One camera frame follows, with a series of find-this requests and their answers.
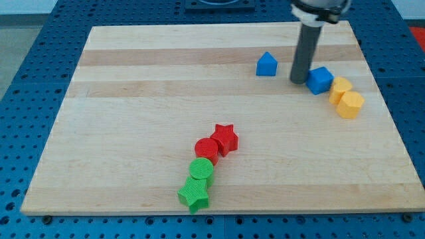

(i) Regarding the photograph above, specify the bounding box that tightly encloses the red star block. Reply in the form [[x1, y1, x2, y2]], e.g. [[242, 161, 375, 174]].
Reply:
[[210, 124, 239, 157]]

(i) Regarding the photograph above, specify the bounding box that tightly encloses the blue triangle block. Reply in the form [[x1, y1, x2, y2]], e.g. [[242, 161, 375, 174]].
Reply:
[[256, 52, 278, 76]]

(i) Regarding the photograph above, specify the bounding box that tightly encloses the yellow heart block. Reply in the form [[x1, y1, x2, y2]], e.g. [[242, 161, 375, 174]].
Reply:
[[329, 76, 353, 105]]

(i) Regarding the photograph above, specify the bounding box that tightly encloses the green cylinder block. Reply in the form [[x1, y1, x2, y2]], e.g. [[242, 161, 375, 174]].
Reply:
[[189, 157, 214, 188]]

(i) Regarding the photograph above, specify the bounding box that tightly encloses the blue cube block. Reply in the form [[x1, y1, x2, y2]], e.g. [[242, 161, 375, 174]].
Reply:
[[305, 66, 334, 95]]

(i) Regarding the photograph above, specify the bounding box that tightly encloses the green star block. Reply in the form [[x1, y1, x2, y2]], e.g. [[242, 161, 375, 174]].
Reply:
[[177, 177, 210, 214]]

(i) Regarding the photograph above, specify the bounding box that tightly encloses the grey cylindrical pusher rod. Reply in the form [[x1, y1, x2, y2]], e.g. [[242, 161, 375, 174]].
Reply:
[[290, 24, 321, 84]]

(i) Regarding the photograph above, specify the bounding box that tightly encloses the red cylinder block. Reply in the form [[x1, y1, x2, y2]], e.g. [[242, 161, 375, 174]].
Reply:
[[195, 138, 218, 166]]

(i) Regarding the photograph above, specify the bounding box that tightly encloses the wooden board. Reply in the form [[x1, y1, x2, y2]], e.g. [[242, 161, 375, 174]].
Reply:
[[20, 20, 425, 216]]

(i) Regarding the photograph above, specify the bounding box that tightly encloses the yellow hexagon block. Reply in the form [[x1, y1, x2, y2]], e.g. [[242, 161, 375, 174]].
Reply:
[[336, 91, 365, 119]]

